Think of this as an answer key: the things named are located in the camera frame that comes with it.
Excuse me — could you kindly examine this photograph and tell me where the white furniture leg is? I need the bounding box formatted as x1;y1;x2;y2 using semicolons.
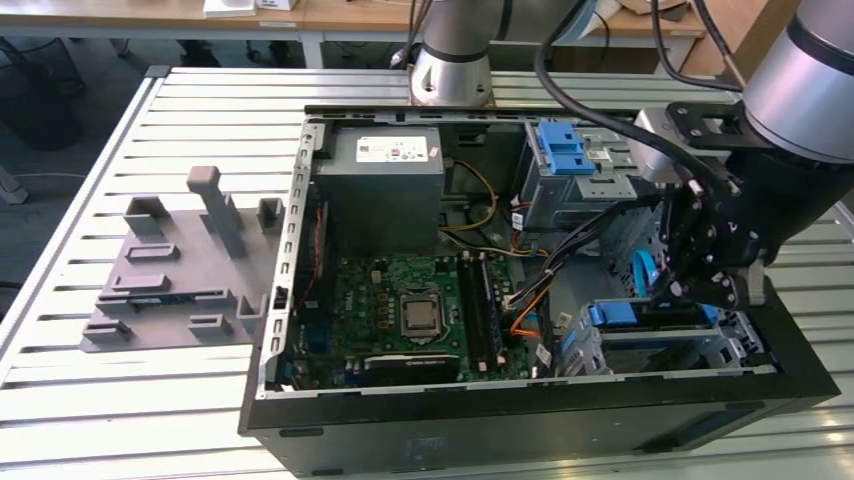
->
0;162;32;206

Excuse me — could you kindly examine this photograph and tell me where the silver CPU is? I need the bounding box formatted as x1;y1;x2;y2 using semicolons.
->
399;294;443;334

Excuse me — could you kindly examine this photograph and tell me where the light blue data wire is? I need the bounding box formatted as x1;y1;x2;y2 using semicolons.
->
630;248;666;301

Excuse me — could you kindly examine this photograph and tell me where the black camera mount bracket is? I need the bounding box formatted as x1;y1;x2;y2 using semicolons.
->
666;101;768;151

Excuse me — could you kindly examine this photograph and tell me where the hard disk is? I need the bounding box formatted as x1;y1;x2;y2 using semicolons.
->
585;298;722;334

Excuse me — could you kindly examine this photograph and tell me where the grey power supply unit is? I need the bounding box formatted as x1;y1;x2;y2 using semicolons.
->
312;125;447;256

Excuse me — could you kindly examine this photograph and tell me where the red black fan wire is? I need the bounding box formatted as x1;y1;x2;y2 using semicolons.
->
299;202;333;306

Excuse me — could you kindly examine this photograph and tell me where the wooden cabinet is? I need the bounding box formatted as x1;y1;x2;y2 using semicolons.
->
679;0;802;81

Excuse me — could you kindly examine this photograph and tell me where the black graphics card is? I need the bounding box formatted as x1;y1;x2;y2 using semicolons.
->
363;352;461;386

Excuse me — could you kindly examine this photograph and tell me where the brown cardboard piece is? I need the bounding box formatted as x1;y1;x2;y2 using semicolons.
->
619;0;688;21

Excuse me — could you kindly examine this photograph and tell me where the green motherboard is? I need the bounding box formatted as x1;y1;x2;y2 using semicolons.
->
292;252;535;391

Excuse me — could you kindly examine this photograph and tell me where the black sleeved wire bundle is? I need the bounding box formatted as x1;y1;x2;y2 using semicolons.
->
509;199;668;309

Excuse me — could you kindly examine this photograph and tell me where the white cardboard box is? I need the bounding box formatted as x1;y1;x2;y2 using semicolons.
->
203;0;259;20

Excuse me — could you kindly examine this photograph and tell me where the metal disk bay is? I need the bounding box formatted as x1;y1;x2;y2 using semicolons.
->
559;297;762;376

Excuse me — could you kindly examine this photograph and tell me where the black mesh bin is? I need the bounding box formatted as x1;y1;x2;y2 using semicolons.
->
0;35;86;152

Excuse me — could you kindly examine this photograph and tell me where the blue plastic drive bracket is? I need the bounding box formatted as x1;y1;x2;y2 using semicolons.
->
537;122;599;176

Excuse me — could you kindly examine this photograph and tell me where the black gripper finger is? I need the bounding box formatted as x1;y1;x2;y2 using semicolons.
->
651;268;747;311
658;181;727;287

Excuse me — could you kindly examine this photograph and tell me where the RAM stick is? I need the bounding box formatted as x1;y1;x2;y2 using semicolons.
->
477;257;507;369

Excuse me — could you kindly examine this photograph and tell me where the orange wire bundle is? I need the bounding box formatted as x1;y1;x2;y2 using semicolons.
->
509;298;543;342

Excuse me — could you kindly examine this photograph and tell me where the grey metal drive cage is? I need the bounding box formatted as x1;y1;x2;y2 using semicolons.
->
519;119;668;236

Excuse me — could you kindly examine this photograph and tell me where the black case fan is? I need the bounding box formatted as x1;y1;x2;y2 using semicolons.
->
296;197;339;321

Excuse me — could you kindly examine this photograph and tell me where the wooden desk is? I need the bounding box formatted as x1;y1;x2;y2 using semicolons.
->
0;0;708;69

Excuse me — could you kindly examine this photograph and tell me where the grey parts rack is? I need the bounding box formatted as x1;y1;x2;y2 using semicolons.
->
77;165;288;356

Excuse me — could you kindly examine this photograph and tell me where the black open PC case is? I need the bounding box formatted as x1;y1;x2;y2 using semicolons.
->
237;103;842;479

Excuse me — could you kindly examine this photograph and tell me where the yellow wire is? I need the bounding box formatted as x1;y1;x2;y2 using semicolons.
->
439;159;500;232

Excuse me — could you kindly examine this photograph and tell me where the thick black camera cable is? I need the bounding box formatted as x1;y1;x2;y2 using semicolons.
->
532;0;739;201

